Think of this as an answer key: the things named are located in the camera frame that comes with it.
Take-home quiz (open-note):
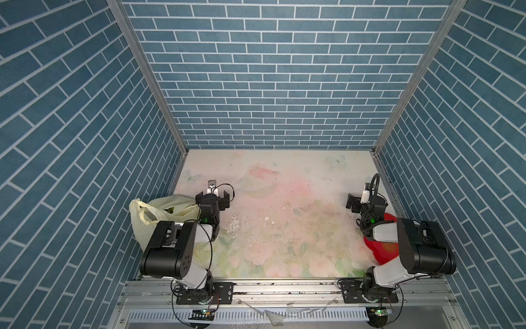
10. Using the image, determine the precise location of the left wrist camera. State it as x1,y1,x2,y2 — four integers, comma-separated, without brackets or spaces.
207,180,219,195

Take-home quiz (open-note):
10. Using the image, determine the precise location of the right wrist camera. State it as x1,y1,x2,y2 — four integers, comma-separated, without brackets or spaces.
360,183,371,204

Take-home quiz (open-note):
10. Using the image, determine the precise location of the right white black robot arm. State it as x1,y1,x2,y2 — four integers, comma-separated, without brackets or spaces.
336,191,457,304

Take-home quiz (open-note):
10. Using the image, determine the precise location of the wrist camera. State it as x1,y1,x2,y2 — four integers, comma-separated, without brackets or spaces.
207,180,219,195
360,183,371,204

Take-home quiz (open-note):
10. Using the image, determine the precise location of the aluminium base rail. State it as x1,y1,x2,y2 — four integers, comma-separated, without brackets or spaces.
109,278,468,328

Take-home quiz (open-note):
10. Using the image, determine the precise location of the red flower-shaped plate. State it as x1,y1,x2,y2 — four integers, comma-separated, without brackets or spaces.
364,213,399,265

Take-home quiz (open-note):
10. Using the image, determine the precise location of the yellow plastic fruit-print bag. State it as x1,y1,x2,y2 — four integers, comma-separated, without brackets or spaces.
129,195,214,278

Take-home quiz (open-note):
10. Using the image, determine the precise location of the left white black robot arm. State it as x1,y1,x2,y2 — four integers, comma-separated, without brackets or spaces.
130,188,235,305

